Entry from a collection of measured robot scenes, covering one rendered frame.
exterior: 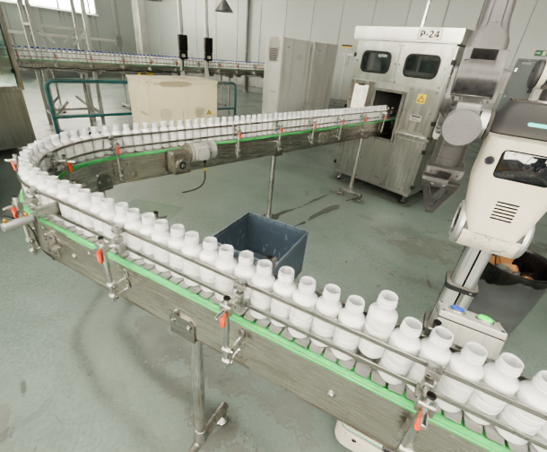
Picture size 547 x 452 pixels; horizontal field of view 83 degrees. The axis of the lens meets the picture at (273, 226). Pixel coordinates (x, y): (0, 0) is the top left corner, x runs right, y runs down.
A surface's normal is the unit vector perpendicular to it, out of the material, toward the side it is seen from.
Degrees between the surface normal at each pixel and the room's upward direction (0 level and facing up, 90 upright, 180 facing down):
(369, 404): 90
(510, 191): 90
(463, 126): 90
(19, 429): 0
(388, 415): 90
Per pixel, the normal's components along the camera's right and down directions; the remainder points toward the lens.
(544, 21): -0.47, 0.40
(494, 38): -0.32, -0.24
